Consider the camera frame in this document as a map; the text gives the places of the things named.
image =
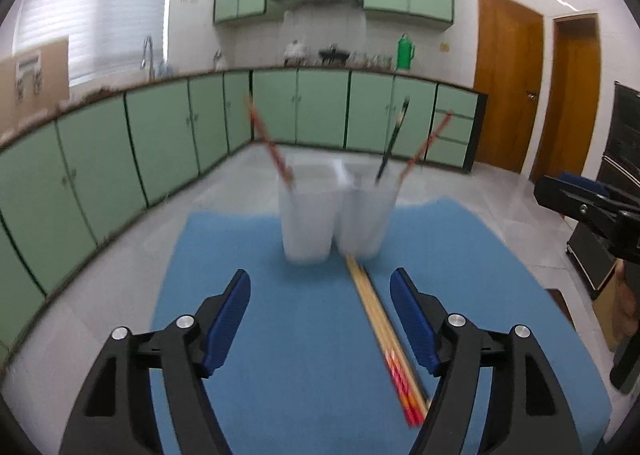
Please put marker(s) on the white twin utensil holder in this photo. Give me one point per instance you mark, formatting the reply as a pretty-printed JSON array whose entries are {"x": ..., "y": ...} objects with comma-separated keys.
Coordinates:
[{"x": 307, "y": 225}]

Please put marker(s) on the wooden door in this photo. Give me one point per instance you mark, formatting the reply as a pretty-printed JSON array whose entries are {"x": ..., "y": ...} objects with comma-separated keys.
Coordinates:
[
  {"x": 575, "y": 100},
  {"x": 505, "y": 85}
]

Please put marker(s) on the green thermos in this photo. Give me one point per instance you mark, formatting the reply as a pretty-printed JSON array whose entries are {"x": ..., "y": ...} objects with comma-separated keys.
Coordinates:
[{"x": 405, "y": 52}]

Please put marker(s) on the cardboard box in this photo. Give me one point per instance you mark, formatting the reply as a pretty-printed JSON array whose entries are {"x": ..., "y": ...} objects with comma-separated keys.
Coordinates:
[
  {"x": 606, "y": 315},
  {"x": 52, "y": 80}
]

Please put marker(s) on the person's right hand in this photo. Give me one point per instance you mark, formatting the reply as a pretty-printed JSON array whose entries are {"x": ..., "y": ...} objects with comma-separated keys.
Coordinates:
[{"x": 626, "y": 295}]

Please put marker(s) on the metal faucet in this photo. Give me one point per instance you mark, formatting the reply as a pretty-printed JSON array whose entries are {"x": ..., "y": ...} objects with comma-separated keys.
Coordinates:
[{"x": 148, "y": 42}]

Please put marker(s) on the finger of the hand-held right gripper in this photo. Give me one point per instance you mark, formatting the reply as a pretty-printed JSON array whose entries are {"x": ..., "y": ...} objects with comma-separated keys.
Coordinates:
[
  {"x": 582, "y": 181},
  {"x": 565, "y": 197}
]

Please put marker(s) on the blue mat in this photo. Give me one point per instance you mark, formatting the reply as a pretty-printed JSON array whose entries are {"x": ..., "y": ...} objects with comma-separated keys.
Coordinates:
[{"x": 300, "y": 360}]

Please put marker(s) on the white window blinds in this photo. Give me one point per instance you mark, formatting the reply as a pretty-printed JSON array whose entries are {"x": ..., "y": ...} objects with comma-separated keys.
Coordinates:
[{"x": 100, "y": 20}]

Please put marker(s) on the black wok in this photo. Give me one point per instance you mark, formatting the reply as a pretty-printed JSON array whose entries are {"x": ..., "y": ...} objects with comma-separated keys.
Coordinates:
[{"x": 333, "y": 55}]

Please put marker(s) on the green base cabinets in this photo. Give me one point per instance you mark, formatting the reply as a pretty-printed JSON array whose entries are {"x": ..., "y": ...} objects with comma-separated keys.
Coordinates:
[{"x": 155, "y": 135}]

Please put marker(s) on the green drawer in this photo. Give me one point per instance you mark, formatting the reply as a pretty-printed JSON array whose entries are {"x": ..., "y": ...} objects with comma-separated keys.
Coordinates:
[
  {"x": 450, "y": 155},
  {"x": 457, "y": 130},
  {"x": 462, "y": 97}
]

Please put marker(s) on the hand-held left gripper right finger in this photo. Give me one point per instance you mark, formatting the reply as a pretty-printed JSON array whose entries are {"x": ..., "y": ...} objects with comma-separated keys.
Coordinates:
[{"x": 415, "y": 320}]

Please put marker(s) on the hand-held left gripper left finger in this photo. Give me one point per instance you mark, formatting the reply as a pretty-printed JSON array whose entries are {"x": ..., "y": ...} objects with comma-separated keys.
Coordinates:
[{"x": 227, "y": 320}]

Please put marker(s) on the black case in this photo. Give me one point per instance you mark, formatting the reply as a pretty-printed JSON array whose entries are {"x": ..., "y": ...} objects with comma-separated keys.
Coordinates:
[{"x": 590, "y": 260}]

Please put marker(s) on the white clip device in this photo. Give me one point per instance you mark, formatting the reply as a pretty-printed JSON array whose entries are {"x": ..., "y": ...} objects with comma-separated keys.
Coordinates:
[{"x": 28, "y": 67}]

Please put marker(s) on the white cooking pot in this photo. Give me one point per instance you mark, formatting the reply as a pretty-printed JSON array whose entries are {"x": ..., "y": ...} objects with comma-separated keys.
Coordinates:
[{"x": 295, "y": 52}]

